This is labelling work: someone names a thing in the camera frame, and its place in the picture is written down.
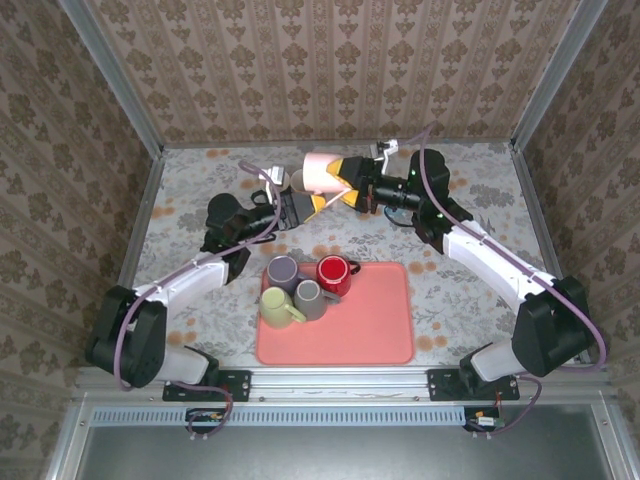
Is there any light pink smooth mug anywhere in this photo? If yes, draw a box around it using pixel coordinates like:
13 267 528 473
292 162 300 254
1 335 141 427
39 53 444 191
289 151 354 207

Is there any purple mug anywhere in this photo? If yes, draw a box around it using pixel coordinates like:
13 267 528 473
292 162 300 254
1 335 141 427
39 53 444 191
266 254 314 296

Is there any grey mug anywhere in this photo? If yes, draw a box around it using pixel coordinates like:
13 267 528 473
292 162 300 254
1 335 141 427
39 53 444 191
293 278 342 322

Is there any light green mug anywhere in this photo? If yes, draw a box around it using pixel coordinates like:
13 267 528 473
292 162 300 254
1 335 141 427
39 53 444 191
258 286 307 330

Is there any pink plastic tray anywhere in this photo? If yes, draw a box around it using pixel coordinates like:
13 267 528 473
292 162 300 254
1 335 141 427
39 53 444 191
254 260 417 367

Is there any floral patterned tablecloth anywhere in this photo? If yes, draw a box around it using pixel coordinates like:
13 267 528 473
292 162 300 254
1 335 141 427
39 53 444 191
110 142 576 369

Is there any small circuit board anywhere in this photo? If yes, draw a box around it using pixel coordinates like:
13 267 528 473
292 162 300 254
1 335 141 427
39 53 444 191
464 407 504 432
185 407 226 434

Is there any grey metal panel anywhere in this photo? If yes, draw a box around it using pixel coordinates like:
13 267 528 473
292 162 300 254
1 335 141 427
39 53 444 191
47 424 640 480

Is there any thin aluminium wall strip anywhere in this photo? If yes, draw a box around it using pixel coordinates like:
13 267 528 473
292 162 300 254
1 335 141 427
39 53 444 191
162 138 516 150

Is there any red mug black handle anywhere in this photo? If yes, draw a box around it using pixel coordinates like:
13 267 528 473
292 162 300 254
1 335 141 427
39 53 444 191
314 254 362 297

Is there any aluminium side rail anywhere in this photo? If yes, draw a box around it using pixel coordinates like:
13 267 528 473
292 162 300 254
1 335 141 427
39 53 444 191
93 149 166 369
509 144 594 366

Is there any aluminium frame post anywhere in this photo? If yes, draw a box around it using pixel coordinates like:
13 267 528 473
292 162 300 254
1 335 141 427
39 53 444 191
510 0 610 154
57 0 166 159

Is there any long aluminium frame rail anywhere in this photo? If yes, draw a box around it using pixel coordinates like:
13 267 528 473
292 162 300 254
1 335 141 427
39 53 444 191
72 366 614 404

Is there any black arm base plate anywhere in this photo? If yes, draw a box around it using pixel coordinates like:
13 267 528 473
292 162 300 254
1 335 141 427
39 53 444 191
427 368 521 403
162 368 252 403

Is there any slotted grey cable duct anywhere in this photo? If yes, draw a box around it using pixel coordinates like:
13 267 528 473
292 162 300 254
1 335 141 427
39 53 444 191
91 405 474 428

